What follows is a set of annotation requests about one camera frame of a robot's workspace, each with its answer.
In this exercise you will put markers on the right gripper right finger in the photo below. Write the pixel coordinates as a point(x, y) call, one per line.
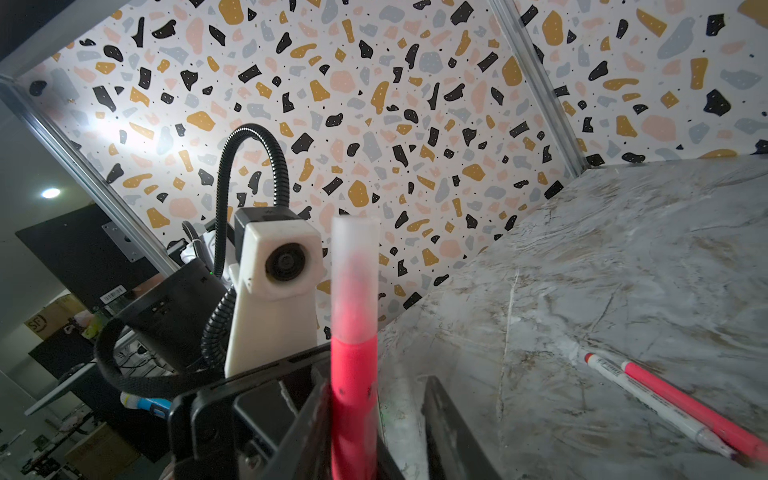
point(452, 450)

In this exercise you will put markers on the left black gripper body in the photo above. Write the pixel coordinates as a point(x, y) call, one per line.
point(231, 428)

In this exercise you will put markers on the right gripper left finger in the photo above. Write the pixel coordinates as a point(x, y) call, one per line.
point(305, 452)

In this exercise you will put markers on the pink highlighter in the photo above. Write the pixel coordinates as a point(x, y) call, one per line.
point(354, 417)
point(733, 434)

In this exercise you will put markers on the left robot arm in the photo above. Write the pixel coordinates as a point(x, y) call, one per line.
point(174, 339)

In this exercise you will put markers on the white marker pen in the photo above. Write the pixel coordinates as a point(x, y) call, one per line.
point(686, 424)

